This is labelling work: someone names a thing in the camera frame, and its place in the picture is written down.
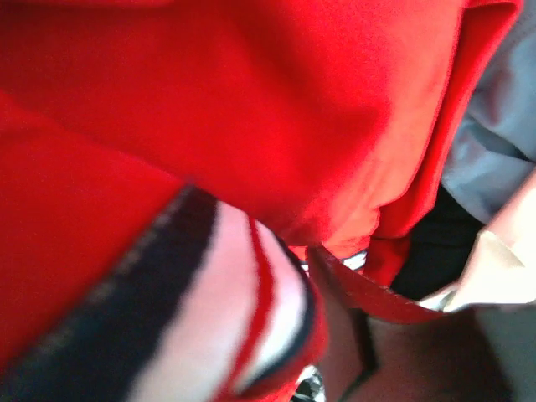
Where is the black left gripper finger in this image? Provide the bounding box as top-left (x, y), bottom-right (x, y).
top-left (307, 247), bottom-right (535, 401)

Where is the cream and black jacket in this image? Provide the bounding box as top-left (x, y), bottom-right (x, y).
top-left (419, 175), bottom-right (535, 313)

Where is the grey-blue cloth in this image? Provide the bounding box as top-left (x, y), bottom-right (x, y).
top-left (441, 9), bottom-right (535, 223)

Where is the red cloth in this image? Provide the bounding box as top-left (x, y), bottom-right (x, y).
top-left (1, 1), bottom-right (523, 401)

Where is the black printed t-shirt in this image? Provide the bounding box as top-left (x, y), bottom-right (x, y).
top-left (390, 187), bottom-right (483, 301)

